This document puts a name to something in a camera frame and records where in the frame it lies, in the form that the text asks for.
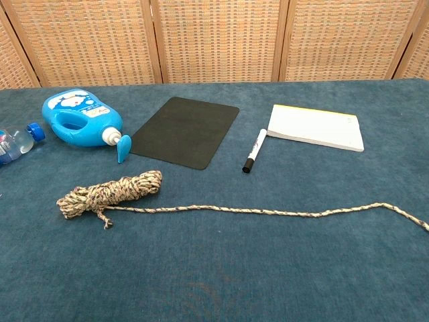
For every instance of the woven wooden folding screen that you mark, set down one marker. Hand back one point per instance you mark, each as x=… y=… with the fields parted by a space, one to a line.
x=214 y=40

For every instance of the white black-capped marker pen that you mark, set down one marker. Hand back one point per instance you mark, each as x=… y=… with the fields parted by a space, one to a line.
x=254 y=151

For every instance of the white notepad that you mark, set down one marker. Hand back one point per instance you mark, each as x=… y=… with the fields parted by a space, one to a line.
x=315 y=127

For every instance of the clear blue-capped water bottle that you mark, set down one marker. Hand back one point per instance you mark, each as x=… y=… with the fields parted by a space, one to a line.
x=16 y=144

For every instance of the black mouse pad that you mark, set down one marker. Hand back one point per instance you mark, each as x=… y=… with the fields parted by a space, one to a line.
x=184 y=134

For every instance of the blue detergent pump bottle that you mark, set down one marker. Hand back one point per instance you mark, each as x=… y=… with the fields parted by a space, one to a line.
x=100 y=124

